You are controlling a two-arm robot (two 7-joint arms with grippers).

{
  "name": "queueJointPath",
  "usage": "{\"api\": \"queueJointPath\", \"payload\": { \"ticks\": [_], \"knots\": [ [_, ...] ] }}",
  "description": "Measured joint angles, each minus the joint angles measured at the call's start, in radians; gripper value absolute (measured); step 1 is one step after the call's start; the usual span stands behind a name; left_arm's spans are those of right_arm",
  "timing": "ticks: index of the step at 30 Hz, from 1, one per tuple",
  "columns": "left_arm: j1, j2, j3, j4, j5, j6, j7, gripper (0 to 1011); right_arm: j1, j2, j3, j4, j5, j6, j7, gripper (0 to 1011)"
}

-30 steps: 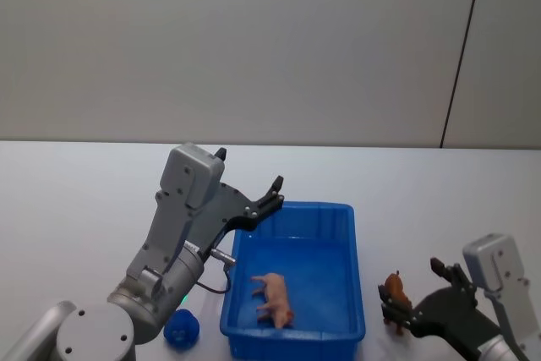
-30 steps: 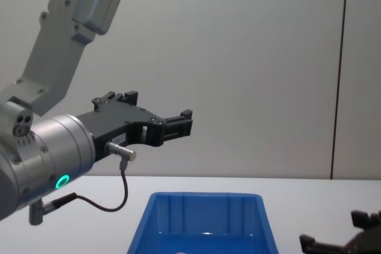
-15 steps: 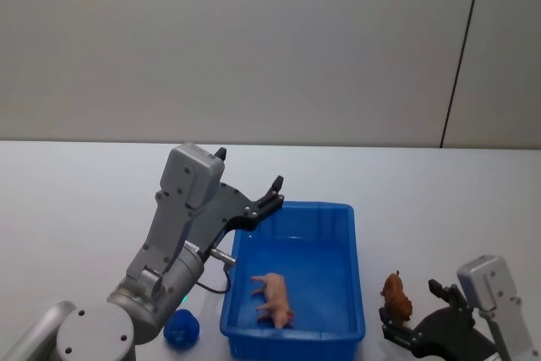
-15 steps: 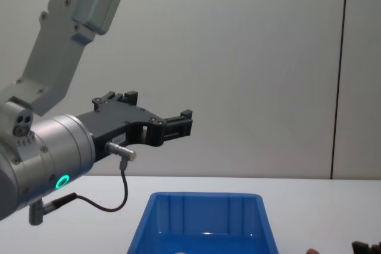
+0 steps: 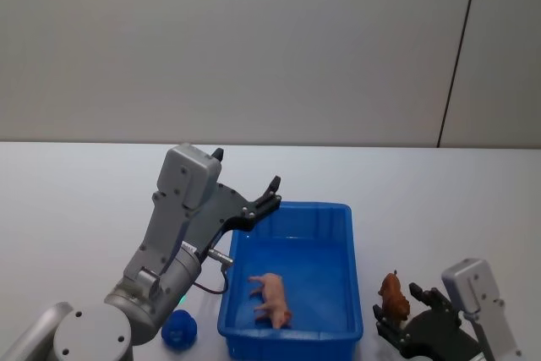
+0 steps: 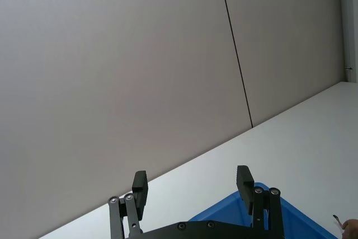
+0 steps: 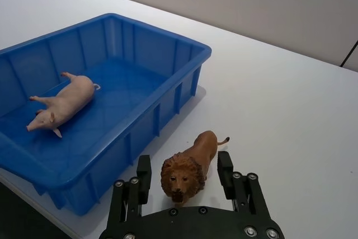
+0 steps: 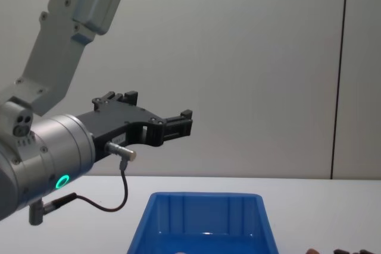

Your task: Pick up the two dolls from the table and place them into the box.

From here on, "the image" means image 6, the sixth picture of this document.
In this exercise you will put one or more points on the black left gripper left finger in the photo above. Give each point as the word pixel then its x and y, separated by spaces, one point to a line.
pixel 139 194

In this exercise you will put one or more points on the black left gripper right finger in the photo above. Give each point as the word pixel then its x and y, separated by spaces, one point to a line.
pixel 246 188

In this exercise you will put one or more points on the small dark-tipped white object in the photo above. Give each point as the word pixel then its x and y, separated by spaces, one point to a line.
pixel 337 220

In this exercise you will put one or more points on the person's hand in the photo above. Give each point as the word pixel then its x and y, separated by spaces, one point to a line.
pixel 350 227

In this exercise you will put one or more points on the blue plastic bin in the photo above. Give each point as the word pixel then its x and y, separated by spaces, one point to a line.
pixel 296 216

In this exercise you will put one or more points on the pale grey door frame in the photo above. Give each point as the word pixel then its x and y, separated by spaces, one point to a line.
pixel 348 26

